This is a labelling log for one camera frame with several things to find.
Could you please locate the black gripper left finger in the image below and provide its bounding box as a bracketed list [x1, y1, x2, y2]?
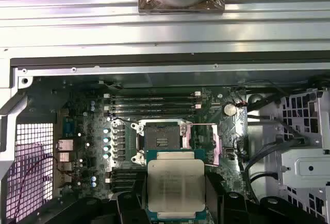
[115, 173, 149, 224]

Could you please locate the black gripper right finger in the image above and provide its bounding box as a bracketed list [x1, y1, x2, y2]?
[205, 171, 250, 224]

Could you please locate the silver-topped CPU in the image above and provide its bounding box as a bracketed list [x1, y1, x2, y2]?
[144, 149, 207, 221]

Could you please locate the metal socket cover frame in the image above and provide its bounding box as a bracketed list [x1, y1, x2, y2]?
[180, 122, 221, 167]

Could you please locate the thin wire locking lever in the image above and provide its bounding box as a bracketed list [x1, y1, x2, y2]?
[112, 116, 142, 122]

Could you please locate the black RAM slot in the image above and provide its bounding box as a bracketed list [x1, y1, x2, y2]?
[104, 102, 202, 109]
[104, 107, 202, 114]
[104, 93, 202, 99]
[110, 170, 138, 176]
[104, 98, 202, 104]
[110, 175, 138, 181]

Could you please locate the CPU socket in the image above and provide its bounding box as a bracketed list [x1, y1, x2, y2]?
[130, 120, 193, 168]

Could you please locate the silver disk bay cage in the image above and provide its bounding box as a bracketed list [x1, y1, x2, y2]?
[279, 89, 330, 224]

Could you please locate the metal I/O port block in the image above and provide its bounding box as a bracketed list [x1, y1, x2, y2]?
[57, 117, 76, 185]

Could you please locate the green motherboard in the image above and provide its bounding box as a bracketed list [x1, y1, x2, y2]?
[54, 79, 248, 204]

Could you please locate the round coin battery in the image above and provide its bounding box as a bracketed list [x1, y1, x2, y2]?
[222, 102, 237, 117]

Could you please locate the open black PC case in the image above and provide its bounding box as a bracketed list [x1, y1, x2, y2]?
[0, 56, 330, 224]

